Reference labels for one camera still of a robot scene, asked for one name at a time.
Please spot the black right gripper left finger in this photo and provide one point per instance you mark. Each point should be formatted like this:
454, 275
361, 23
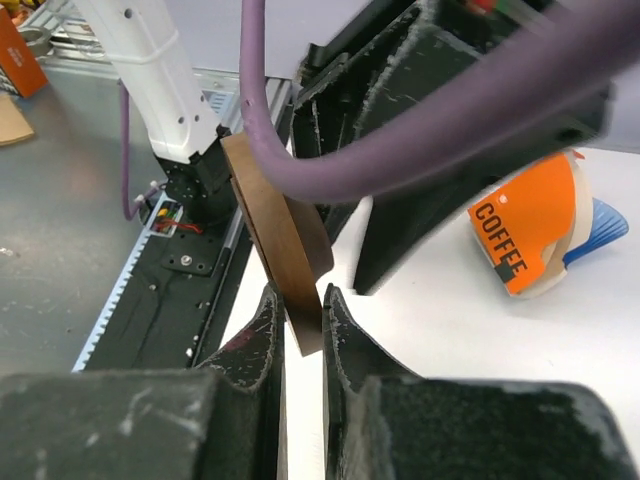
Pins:
223, 419

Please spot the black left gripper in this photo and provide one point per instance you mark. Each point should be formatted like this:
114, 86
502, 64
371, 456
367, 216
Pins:
425, 125

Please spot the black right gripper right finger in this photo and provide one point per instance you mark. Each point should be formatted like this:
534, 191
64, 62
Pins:
383, 421

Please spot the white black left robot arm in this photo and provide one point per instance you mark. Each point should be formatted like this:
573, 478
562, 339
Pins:
382, 64

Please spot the orange coffee filter box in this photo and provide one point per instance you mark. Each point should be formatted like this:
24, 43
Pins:
527, 225

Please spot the blue plastic coffee dripper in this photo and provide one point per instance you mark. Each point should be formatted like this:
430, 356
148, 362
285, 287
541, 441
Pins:
608, 225

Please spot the brown cardboard piece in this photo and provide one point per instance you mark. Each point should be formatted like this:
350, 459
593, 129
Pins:
14, 127

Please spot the orange box in background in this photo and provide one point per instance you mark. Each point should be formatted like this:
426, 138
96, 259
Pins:
21, 74

